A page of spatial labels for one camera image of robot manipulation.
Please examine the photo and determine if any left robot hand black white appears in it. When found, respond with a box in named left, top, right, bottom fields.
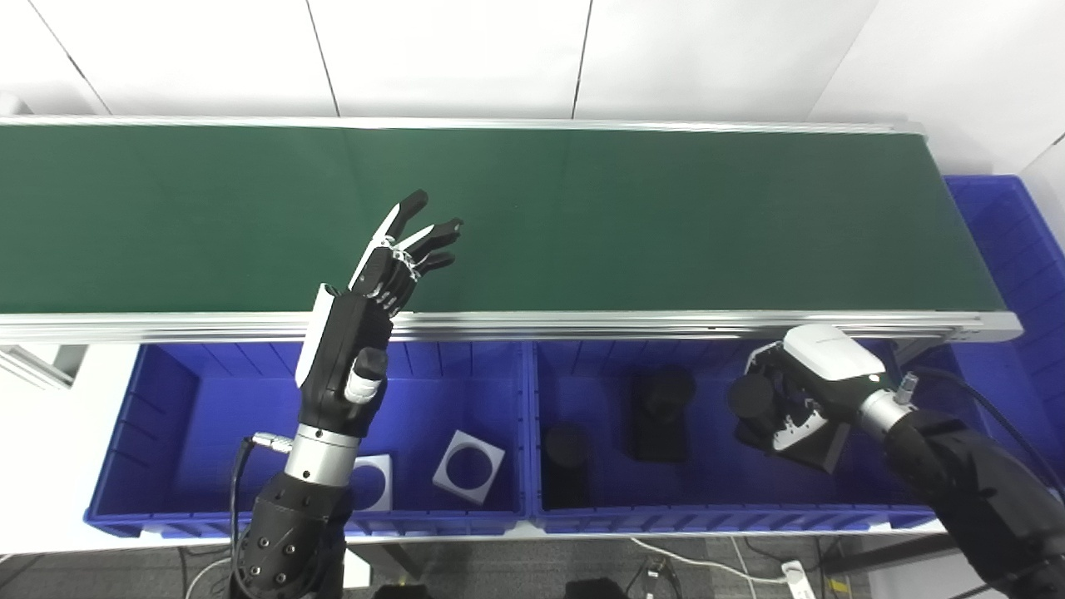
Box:
left=295, top=190, right=464, bottom=438

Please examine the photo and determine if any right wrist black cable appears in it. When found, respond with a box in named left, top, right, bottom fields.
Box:
left=894, top=366, right=1065, bottom=500

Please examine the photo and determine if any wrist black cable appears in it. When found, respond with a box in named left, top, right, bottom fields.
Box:
left=894, top=366, right=1065, bottom=500
left=229, top=431, right=294, bottom=599

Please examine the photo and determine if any white floor cable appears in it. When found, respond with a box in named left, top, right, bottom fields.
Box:
left=628, top=537, right=787, bottom=583

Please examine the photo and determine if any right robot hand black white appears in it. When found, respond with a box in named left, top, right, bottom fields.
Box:
left=745, top=324, right=887, bottom=454

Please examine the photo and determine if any green conveyor belt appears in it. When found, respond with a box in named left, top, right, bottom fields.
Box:
left=0, top=116, right=1024, bottom=344
left=0, top=125, right=1003, bottom=315

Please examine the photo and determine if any black cylinder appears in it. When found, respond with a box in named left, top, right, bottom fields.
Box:
left=730, top=373, right=841, bottom=473
left=627, top=366, right=696, bottom=463

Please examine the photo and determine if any aluminium conveyor leg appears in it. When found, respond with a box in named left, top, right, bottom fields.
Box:
left=0, top=343, right=88, bottom=390
left=894, top=337, right=941, bottom=367

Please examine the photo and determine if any white power strip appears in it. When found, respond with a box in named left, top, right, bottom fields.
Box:
left=780, top=559, right=816, bottom=599

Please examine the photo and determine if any white square part with hole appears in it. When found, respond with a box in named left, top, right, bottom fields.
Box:
left=432, top=429, right=506, bottom=505
left=348, top=453, right=394, bottom=512

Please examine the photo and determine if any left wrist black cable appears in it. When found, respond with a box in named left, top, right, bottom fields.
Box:
left=229, top=431, right=294, bottom=599

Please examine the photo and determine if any blue plastic bin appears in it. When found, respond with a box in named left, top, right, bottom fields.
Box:
left=83, top=341, right=529, bottom=537
left=524, top=337, right=949, bottom=533
left=907, top=175, right=1065, bottom=492

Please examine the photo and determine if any black cylinder part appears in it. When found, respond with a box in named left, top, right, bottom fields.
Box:
left=541, top=423, right=593, bottom=510

